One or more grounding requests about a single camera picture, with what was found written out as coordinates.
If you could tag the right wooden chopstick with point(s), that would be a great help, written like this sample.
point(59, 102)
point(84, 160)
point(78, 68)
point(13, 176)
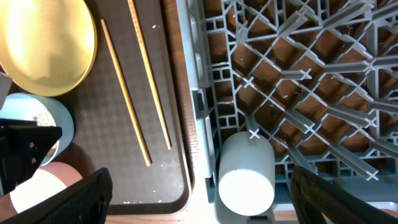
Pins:
point(148, 68)

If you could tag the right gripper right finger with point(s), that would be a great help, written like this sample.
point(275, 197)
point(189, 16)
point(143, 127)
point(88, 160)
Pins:
point(315, 199)

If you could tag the white bowl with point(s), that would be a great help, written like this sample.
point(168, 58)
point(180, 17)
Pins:
point(46, 182)

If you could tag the wooden chopstick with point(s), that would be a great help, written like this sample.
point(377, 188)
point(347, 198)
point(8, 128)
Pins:
point(148, 68)
point(126, 95)

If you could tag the pale green cup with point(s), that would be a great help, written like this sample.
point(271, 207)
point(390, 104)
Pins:
point(246, 175)

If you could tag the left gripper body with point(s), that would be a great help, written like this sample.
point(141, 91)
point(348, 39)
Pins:
point(24, 145)

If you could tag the yellow plate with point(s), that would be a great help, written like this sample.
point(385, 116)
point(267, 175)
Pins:
point(47, 47)

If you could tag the grey dishwasher rack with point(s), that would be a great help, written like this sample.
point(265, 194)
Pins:
point(317, 79)

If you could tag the dark brown serving tray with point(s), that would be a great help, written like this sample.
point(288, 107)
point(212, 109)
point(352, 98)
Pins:
point(104, 135)

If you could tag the light blue bowl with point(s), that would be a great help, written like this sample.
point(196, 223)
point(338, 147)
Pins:
point(45, 112)

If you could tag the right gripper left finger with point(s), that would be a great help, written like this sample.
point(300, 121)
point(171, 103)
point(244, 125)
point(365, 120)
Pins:
point(86, 201)

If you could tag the left wooden chopstick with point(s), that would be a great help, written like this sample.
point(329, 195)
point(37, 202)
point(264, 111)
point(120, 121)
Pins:
point(126, 95)

